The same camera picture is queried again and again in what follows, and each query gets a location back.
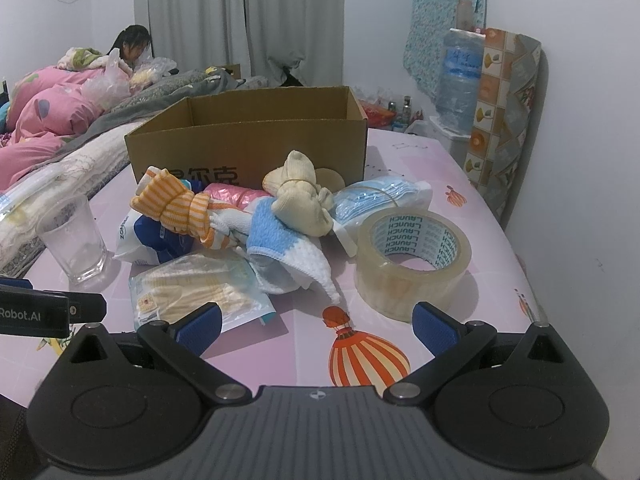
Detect bottles on floor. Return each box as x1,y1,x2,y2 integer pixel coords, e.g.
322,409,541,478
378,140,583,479
387,96,424,133

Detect red snack bag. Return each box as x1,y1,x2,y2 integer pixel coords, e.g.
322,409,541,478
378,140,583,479
359,100,396,129

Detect clear plastic bag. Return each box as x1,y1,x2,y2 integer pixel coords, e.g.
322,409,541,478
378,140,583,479
80,48,177,112

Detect blue water jug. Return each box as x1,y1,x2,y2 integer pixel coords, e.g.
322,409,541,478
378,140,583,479
435,28,485,134

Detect brown cardboard box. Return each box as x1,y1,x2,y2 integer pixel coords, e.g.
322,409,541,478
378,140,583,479
125,87,368,188

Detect pink quilt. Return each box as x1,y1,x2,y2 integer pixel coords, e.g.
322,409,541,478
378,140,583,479
1,66,104,191

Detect white water dispenser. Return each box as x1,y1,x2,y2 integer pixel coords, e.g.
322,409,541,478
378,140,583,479
427,116,471,167

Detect blue white wet wipes pack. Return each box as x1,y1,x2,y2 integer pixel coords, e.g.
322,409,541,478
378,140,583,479
112,179,196,266

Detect pink plastic bag roll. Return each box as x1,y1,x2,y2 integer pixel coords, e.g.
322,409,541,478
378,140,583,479
205,183,269,210

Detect light blue packaged cloth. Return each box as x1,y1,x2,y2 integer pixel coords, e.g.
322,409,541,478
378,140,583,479
330,177,433,258

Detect beige round pouch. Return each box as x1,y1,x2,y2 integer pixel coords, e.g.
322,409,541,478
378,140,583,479
316,168,346,193

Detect cream glove bundle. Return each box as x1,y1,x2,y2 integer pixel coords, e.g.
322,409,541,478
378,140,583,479
262,151,333,237

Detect rolled patterned mat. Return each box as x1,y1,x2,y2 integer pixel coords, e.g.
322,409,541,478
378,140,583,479
462,28,541,219

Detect grey curtain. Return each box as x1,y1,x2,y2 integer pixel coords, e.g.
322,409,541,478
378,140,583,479
134,0,344,87

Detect hanging floral cloth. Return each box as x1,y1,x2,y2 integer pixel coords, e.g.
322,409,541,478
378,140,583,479
404,0,487,98

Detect clear packing tape roll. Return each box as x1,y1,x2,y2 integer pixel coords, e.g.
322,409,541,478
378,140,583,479
355,207,472,322

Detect blue white knit towel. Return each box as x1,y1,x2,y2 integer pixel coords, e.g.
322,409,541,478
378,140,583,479
209,196,343,306

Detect orange striped sock bundle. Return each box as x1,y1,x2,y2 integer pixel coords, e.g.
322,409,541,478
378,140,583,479
130,167,233,250

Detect girl with black hair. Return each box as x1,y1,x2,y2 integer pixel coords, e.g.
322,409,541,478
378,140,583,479
108,24,152,70

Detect packaged cream gloves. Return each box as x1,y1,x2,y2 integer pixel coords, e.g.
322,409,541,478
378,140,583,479
129,252,276,332

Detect grey blanket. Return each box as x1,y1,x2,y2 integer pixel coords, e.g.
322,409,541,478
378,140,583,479
51,67,269,162

